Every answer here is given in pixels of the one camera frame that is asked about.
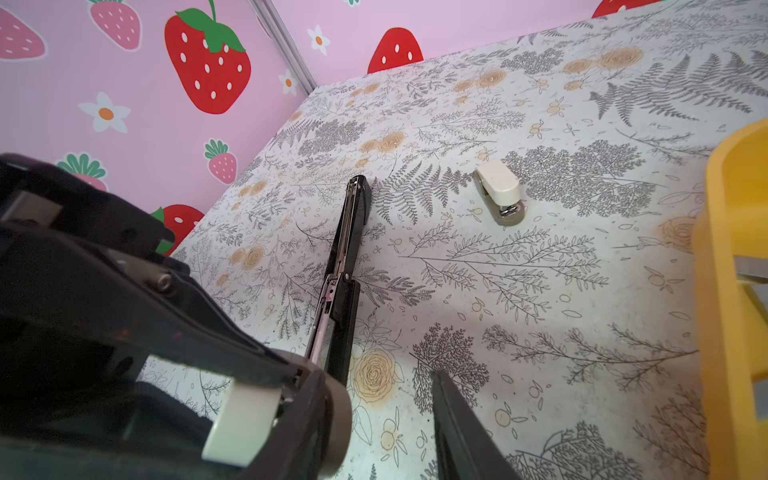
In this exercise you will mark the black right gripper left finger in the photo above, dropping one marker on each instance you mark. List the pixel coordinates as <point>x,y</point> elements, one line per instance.
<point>116,364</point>

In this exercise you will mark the yellow plastic tray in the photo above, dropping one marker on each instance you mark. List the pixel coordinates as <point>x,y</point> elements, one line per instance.
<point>730,278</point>

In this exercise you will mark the black long stapler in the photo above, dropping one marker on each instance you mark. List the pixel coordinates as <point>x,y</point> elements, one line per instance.
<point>332,335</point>

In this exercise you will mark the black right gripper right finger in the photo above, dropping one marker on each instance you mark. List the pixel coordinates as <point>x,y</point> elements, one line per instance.
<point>463,447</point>

